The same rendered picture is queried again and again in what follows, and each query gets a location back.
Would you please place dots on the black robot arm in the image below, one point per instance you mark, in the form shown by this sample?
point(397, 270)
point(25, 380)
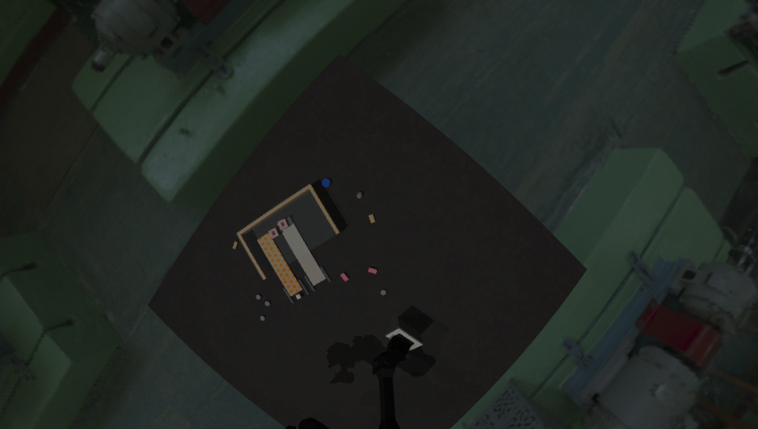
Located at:
point(383, 367)

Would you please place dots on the tan strip with orange dots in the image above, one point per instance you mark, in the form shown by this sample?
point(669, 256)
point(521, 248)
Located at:
point(289, 280)

